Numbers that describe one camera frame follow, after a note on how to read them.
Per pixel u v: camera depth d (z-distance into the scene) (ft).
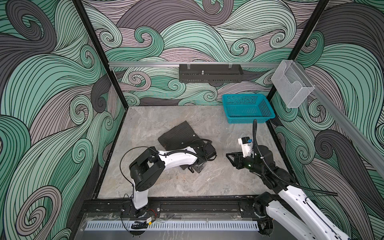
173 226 2.29
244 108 3.92
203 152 2.17
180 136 3.23
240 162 2.13
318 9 2.37
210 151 2.25
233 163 2.23
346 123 1.94
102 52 2.88
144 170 1.57
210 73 3.09
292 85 2.67
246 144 2.16
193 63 3.10
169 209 2.45
